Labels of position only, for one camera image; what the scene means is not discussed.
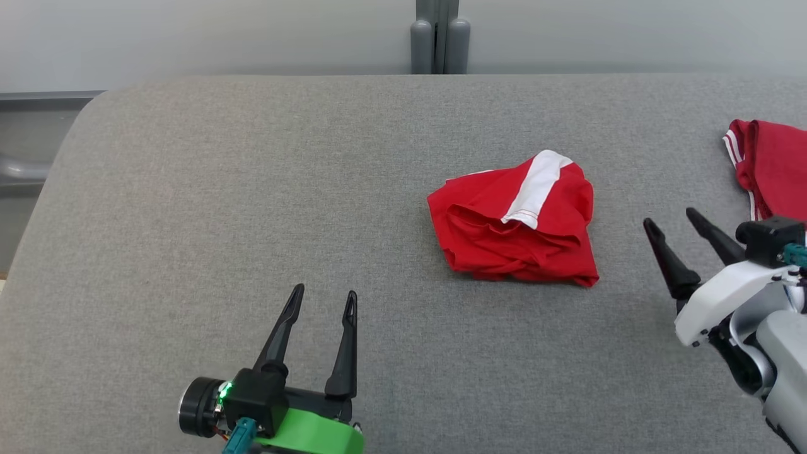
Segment red white sports shorts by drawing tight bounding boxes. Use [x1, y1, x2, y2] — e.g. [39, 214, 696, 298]
[427, 150, 600, 288]

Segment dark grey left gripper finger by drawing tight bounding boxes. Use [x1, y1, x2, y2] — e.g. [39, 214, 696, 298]
[325, 290, 358, 399]
[253, 284, 305, 379]

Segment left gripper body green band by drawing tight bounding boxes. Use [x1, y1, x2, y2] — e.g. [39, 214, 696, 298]
[180, 377, 365, 454]

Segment dark grey wall ledge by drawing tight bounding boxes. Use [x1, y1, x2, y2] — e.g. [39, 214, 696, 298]
[0, 90, 107, 113]

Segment grey metal tube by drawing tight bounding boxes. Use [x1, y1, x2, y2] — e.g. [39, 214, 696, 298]
[0, 153, 52, 185]

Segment grey partition post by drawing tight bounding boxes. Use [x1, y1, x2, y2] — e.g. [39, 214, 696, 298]
[410, 0, 471, 75]

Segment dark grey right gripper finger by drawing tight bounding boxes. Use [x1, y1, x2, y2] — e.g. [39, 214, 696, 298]
[643, 218, 702, 300]
[686, 208, 746, 265]

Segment red white basketball jersey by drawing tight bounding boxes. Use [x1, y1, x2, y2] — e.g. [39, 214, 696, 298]
[723, 119, 807, 223]

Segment teal left camera cable plug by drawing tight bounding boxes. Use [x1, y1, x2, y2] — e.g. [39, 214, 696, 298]
[221, 416, 259, 454]

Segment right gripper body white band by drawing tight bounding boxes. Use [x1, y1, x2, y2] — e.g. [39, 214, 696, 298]
[675, 260, 801, 347]

